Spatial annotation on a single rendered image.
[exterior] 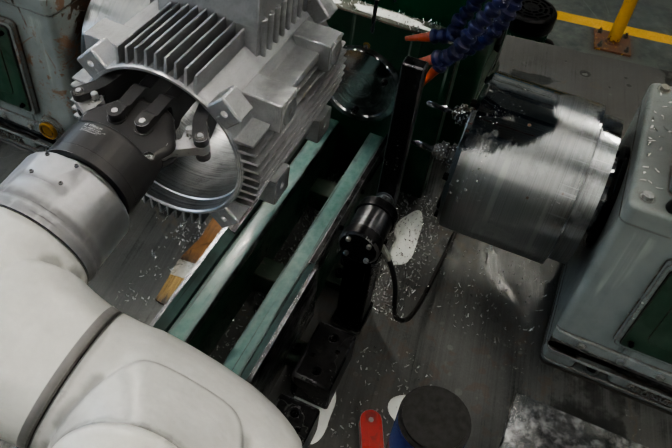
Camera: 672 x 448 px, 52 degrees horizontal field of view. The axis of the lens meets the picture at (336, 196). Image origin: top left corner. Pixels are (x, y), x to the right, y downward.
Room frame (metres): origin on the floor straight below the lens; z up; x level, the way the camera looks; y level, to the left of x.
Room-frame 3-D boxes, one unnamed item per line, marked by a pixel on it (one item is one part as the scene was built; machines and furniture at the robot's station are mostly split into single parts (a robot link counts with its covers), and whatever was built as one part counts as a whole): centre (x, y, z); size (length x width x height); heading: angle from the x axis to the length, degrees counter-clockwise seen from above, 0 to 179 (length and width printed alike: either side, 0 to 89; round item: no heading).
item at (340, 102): (0.96, -0.01, 1.02); 0.15 x 0.02 x 0.15; 72
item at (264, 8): (0.57, 0.11, 1.41); 0.12 x 0.11 x 0.07; 163
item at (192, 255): (0.71, 0.22, 0.80); 0.21 x 0.05 x 0.01; 168
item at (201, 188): (0.53, 0.13, 1.32); 0.20 x 0.19 x 0.19; 163
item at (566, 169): (0.77, -0.30, 1.04); 0.41 x 0.25 x 0.25; 72
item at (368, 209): (0.80, -0.14, 0.92); 0.45 x 0.13 x 0.24; 162
